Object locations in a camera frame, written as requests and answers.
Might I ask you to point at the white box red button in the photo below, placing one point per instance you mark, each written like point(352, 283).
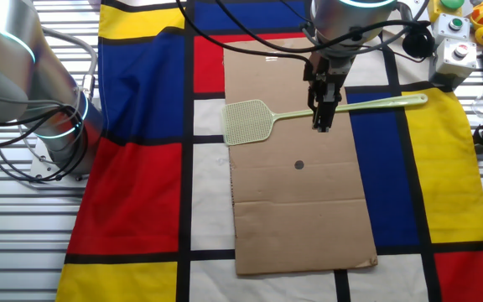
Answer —
point(453, 63)

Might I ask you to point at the colour block tablecloth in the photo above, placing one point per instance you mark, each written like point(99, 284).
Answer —
point(141, 189)

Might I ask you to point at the yellow box green button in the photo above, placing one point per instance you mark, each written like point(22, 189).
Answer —
point(436, 10)

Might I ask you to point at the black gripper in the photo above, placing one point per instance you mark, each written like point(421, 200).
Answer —
point(329, 69)

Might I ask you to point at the pale green plastic flyswatter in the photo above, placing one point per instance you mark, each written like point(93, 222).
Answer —
point(247, 122)

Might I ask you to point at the brown cardboard sheet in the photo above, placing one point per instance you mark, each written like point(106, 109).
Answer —
point(300, 230)

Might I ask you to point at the white box green button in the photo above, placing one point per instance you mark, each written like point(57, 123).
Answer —
point(451, 29)

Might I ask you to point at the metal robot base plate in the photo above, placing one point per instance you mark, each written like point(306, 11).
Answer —
point(46, 168)

